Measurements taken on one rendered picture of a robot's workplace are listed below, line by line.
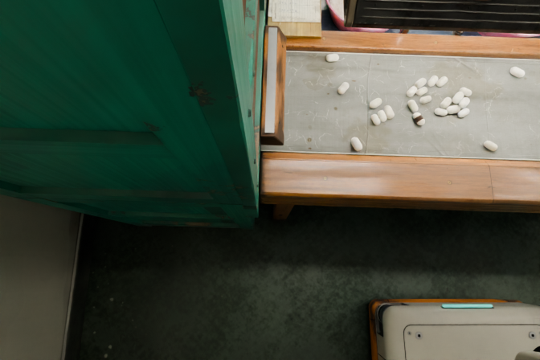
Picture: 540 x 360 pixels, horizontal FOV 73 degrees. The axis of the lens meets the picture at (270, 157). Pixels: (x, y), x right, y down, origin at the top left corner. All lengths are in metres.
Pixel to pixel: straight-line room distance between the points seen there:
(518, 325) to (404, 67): 1.02
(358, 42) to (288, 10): 0.22
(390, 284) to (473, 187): 0.82
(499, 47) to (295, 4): 0.59
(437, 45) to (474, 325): 0.98
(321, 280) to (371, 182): 0.82
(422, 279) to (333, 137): 0.98
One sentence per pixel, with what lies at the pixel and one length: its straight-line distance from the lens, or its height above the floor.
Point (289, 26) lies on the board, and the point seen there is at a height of 0.78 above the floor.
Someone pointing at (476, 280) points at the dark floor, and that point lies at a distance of 1.90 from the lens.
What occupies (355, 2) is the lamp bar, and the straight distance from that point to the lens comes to 0.75.
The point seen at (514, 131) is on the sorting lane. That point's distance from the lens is 1.19.
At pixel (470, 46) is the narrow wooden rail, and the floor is 0.76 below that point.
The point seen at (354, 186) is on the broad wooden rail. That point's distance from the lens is 0.94.
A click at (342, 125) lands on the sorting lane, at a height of 0.74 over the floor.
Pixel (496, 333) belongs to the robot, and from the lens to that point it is 1.62.
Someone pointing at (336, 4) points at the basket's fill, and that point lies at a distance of 1.20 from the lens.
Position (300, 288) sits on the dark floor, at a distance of 1.67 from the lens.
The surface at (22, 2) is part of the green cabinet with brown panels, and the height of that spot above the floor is 1.50.
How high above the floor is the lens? 1.66
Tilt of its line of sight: 75 degrees down
